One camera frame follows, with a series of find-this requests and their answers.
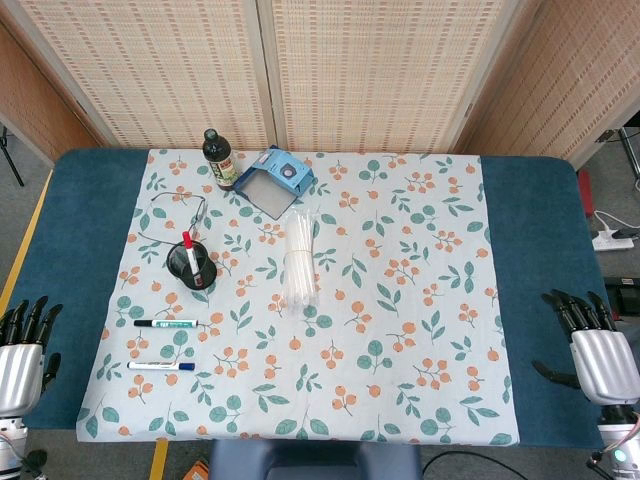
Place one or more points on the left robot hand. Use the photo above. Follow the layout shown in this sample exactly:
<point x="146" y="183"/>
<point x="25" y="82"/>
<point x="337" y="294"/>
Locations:
<point x="20" y="375"/>

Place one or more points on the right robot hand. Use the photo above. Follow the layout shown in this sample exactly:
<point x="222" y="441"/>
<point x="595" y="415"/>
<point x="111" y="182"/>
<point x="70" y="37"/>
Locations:
<point x="605" y="365"/>

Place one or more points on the blue-capped white marker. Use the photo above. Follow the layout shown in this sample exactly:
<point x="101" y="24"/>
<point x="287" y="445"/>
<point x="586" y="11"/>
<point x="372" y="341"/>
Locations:
<point x="155" y="366"/>

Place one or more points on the green-labelled black-capped marker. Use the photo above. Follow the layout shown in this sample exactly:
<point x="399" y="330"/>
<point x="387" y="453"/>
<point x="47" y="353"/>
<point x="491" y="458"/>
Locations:
<point x="170" y="324"/>

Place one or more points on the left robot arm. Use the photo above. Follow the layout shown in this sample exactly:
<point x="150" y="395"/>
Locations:
<point x="10" y="440"/>

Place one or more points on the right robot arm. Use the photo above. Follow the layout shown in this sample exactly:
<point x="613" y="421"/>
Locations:
<point x="620" y="435"/>

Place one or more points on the black mesh pen holder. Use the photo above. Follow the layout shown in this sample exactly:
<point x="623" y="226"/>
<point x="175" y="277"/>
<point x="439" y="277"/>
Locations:
<point x="177" y="260"/>

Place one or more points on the red-capped white marker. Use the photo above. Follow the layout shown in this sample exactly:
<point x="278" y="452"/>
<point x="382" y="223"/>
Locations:
<point x="188" y="245"/>

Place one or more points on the black device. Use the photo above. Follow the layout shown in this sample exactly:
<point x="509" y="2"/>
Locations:
<point x="625" y="295"/>

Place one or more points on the black knobbed lever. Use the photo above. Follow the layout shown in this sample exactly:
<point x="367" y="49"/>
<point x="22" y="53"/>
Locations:
<point x="36" y="457"/>

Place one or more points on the white power strip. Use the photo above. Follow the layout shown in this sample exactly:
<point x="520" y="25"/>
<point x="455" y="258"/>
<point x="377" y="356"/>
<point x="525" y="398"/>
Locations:
<point x="612" y="244"/>

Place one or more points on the teal blue table cover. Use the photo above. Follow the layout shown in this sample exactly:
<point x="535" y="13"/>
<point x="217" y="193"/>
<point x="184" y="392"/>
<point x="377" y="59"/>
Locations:
<point x="80" y="225"/>

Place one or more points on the red flat object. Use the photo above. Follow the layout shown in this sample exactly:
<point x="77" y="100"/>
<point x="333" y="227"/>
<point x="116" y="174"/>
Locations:
<point x="585" y="195"/>

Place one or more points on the orange box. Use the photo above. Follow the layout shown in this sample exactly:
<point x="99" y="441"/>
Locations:
<point x="199" y="471"/>

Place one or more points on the metal stand with clamp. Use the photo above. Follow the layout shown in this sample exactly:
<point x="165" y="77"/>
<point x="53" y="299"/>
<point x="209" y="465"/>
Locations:
<point x="631" y="155"/>

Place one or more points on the black tripod leg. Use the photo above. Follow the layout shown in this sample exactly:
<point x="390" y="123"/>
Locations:
<point x="11" y="160"/>

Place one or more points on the floral white tablecloth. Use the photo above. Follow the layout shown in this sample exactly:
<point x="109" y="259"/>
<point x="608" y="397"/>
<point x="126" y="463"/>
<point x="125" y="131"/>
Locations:
<point x="375" y="300"/>

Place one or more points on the thin-framed eyeglasses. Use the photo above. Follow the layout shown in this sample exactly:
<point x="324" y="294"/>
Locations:
<point x="200" y="212"/>

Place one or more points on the dark tea bottle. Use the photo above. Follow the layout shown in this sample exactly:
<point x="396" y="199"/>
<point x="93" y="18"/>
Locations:
<point x="217" y="155"/>

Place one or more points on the dark blue chair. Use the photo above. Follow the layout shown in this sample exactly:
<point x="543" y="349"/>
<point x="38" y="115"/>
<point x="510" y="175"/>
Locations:
<point x="310" y="460"/>

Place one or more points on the bundle of clear straws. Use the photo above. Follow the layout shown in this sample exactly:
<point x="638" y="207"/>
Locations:
<point x="300" y="260"/>

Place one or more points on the open blue cardboard box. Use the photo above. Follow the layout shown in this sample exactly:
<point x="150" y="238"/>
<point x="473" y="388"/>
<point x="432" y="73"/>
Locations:
<point x="285" y="172"/>

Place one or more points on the woven bamboo folding screen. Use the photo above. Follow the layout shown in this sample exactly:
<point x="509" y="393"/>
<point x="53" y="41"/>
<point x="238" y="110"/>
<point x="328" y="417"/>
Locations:
<point x="350" y="70"/>

